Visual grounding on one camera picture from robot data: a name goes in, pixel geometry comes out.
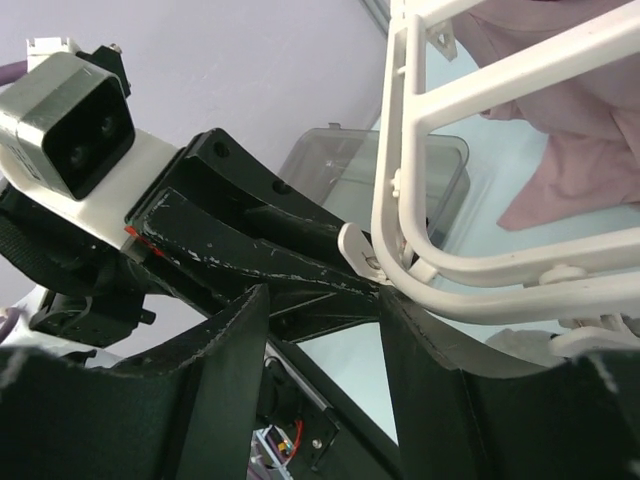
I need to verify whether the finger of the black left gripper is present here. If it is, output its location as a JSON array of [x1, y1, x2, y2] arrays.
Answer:
[[184, 129, 351, 271], [128, 187, 379, 342]]

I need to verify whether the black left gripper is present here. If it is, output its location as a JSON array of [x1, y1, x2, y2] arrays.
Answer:
[[0, 44, 281, 349]]

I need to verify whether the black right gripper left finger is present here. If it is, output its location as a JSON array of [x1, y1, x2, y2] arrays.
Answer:
[[1, 285, 269, 479]]

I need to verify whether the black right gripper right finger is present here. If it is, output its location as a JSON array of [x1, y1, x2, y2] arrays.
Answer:
[[379, 287, 639, 479]]

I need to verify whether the white clothespin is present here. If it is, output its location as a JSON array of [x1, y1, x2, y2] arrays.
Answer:
[[549, 314, 639, 358], [337, 222, 389, 285]]

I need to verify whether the white clip drying hanger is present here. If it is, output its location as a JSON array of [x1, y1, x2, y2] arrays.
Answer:
[[371, 1, 639, 325]]

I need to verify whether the grey plastic bin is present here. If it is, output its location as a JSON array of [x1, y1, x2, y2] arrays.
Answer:
[[280, 124, 470, 247]]

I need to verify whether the pink tank top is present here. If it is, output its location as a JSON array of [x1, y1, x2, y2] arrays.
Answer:
[[452, 1, 639, 231]]

